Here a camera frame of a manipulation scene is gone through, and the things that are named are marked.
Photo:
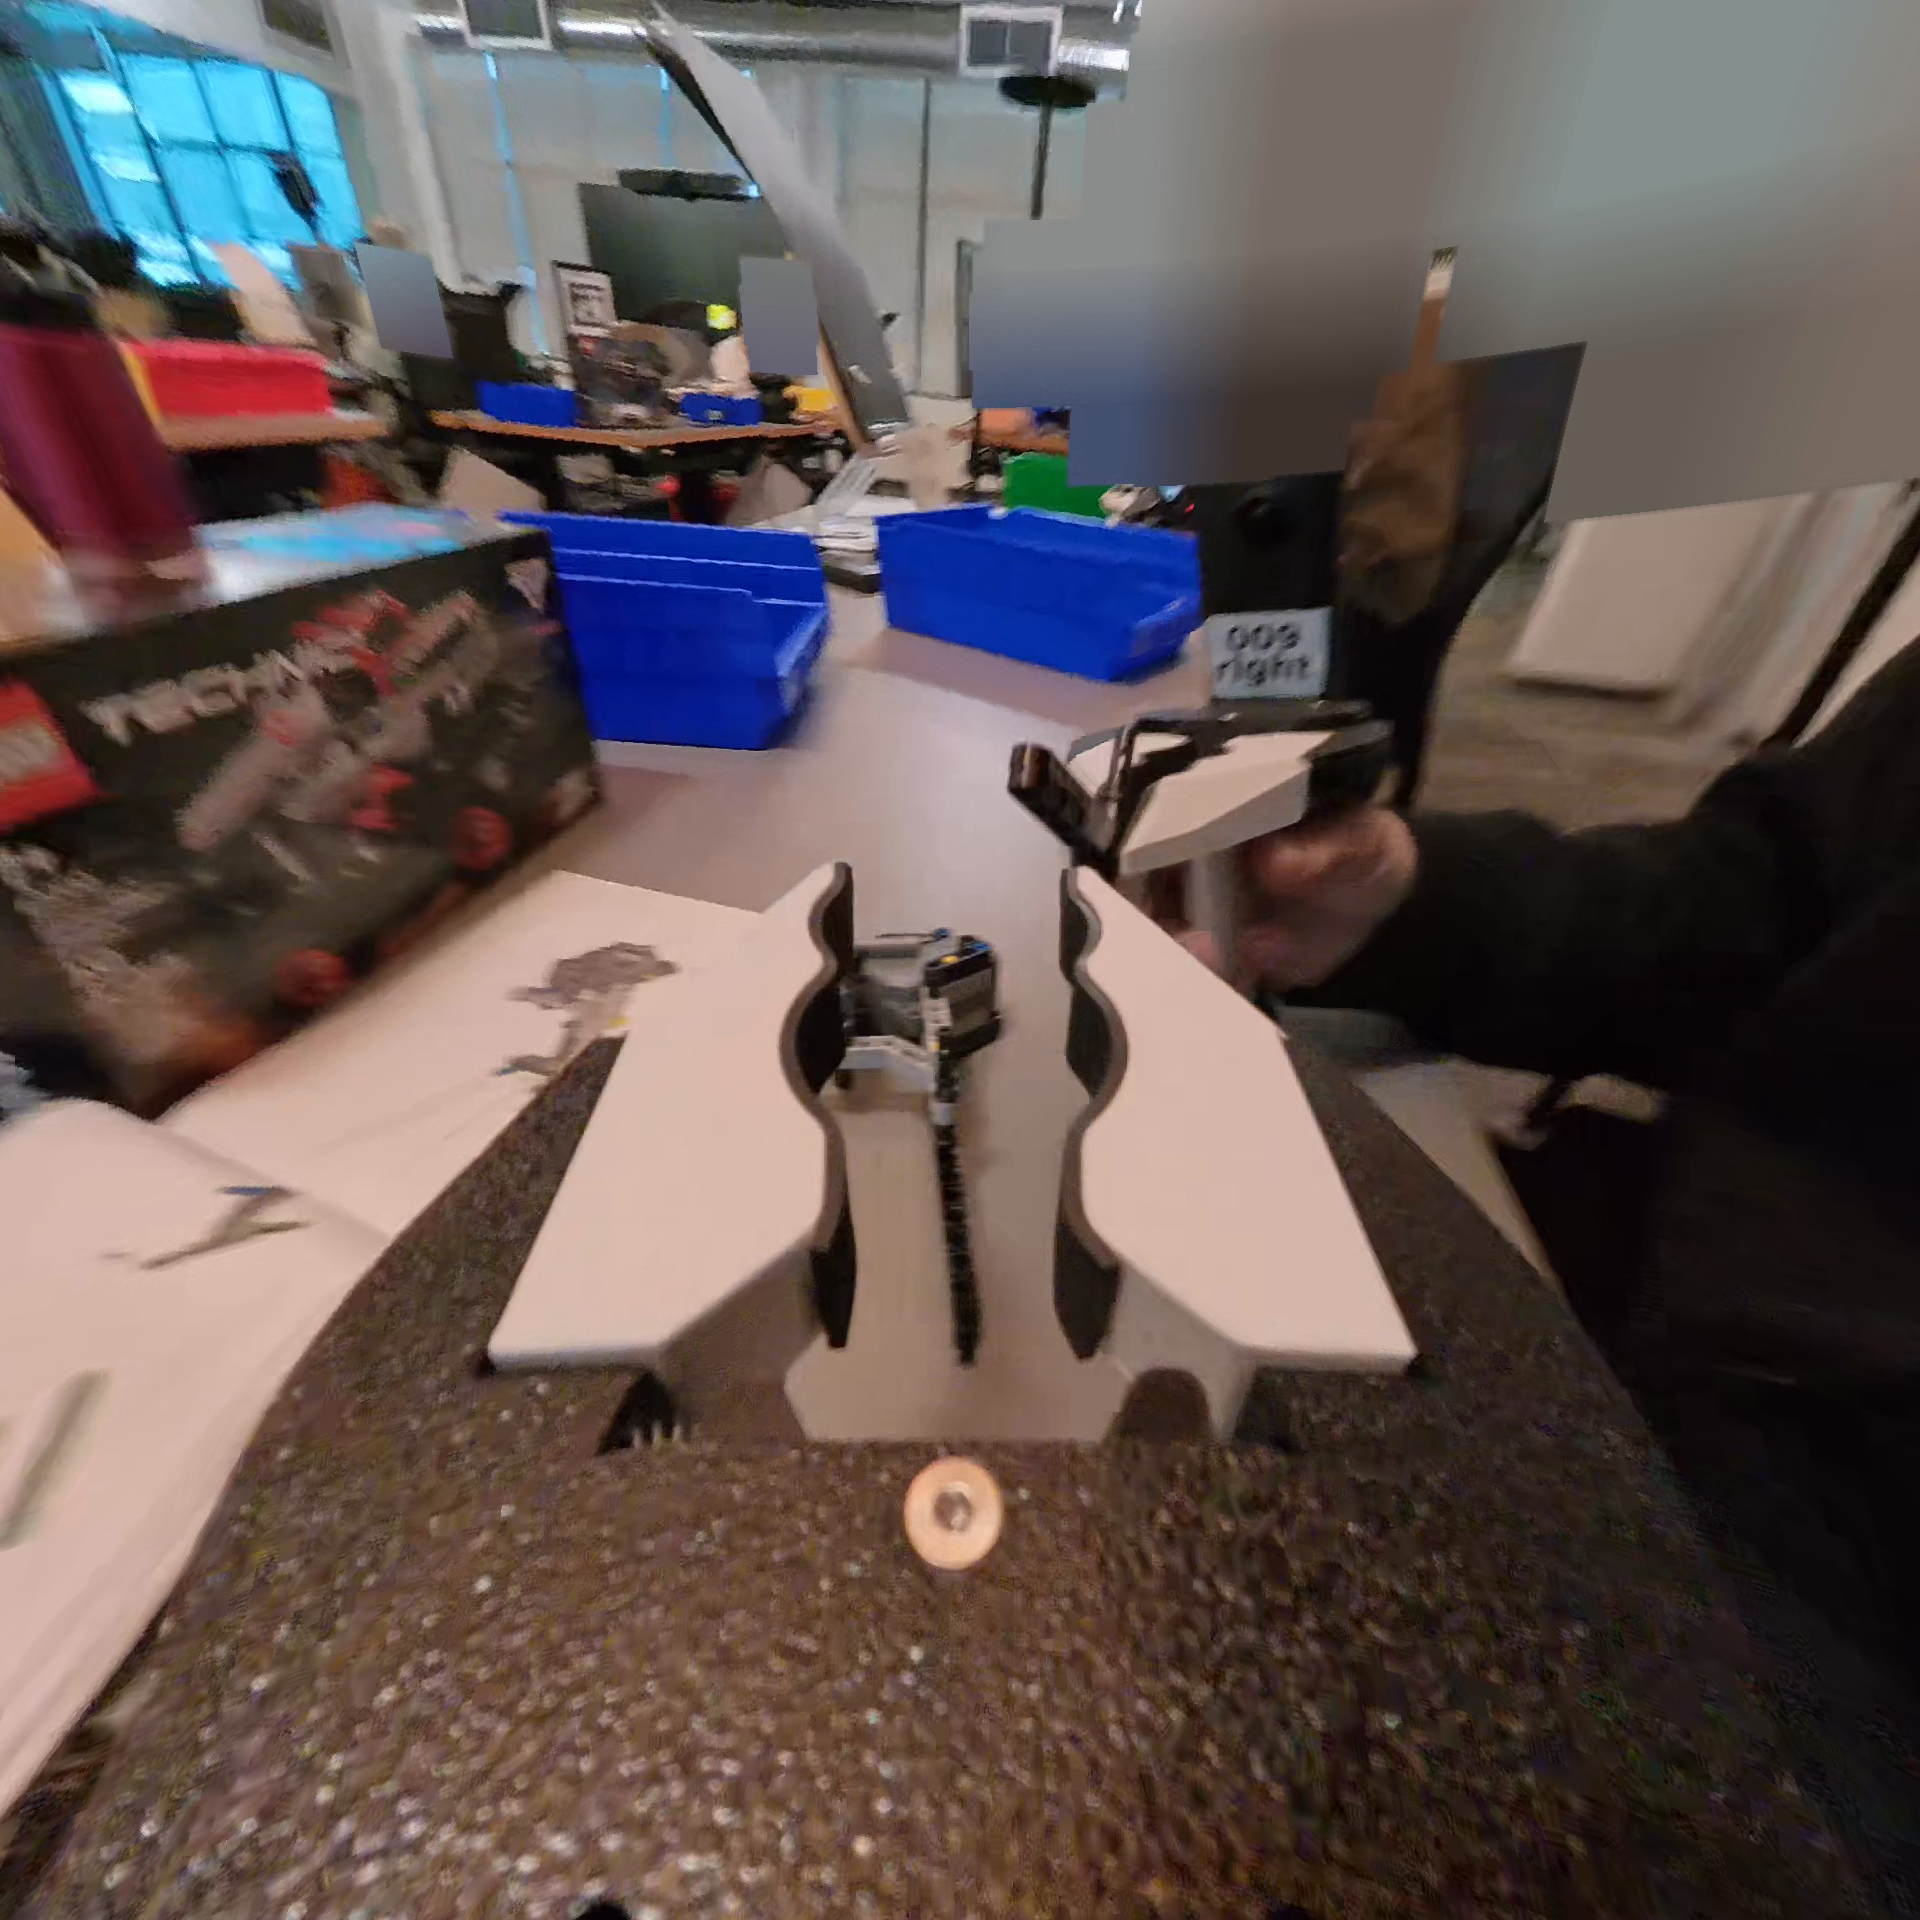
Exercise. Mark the grey desk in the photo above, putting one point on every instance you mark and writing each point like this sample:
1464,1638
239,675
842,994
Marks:
932,780

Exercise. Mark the grey leaning board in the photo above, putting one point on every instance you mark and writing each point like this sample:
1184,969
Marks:
796,211

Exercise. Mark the black monitor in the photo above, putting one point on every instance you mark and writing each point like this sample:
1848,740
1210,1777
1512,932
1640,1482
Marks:
668,254

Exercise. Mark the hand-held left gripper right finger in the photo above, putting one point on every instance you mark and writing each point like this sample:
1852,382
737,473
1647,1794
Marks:
1231,1171

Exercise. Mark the small blue bin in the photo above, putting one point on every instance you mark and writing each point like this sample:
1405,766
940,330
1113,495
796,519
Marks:
525,403

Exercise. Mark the green box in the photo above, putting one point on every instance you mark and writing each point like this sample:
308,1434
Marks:
1050,484

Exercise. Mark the black holed beam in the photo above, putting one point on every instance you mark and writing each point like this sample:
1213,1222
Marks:
1058,804

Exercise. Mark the person's right hand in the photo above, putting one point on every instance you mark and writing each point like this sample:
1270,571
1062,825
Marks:
1328,893

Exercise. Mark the white instruction booklet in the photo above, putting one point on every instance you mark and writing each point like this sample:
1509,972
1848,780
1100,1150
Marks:
375,1079

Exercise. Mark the person's black jacket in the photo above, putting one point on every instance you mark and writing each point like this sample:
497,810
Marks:
1770,1350

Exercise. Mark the red box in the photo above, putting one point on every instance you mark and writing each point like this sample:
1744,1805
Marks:
224,375

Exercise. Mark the person's right forearm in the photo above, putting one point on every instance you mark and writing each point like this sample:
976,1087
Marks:
1681,932

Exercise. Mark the blue plastic bin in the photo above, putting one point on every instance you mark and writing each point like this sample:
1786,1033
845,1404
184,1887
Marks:
676,646
1036,593

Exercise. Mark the maroon bottle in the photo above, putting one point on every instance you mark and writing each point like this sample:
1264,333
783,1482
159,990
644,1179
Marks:
82,436

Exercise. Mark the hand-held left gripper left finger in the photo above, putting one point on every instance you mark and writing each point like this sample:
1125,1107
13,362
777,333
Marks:
676,1171

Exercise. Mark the white leaning panel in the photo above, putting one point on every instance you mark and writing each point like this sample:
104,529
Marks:
1664,599

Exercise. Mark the black toy truck box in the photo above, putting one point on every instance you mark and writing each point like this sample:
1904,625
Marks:
301,780

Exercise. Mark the long wooden office desk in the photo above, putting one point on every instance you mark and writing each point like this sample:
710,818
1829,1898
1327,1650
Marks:
630,430

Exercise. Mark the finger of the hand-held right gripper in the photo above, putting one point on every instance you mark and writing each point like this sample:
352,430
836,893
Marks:
1094,757
1231,804

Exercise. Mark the grey black brick model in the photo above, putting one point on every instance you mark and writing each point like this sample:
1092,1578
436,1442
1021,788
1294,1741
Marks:
921,997

